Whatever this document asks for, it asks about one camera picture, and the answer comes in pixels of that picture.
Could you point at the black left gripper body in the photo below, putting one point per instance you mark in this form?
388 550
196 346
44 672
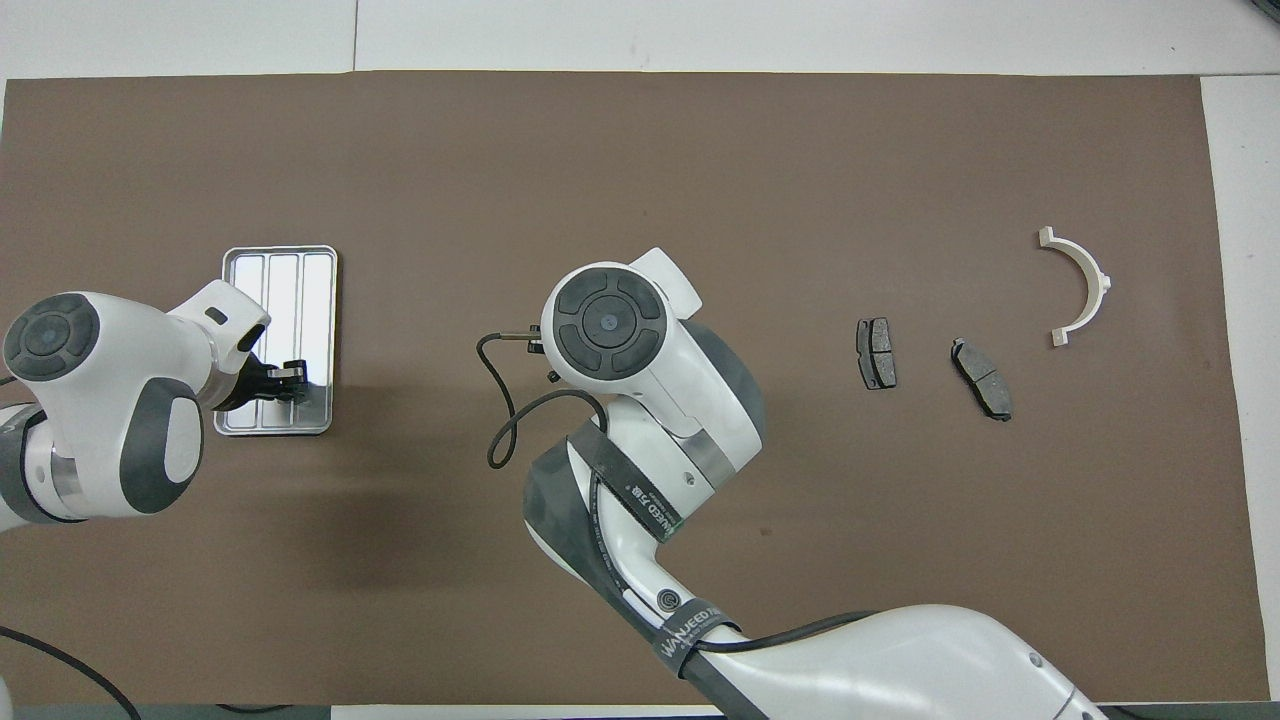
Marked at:
255 385

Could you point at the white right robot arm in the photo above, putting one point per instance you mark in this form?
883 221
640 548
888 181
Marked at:
650 380

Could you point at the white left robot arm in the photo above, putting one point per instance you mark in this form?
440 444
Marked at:
100 400

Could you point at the silver metal tray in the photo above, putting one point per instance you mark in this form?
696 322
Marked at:
285 300

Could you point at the brown table mat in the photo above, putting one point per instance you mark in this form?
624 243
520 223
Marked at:
600 180

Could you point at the dark rectangular brake pad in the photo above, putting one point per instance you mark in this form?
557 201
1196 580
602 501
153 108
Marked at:
876 352

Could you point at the dark curved brake pad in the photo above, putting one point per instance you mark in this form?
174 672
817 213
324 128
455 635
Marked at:
982 380

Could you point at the white curved plastic bracket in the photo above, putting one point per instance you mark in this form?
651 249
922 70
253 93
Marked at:
1100 285

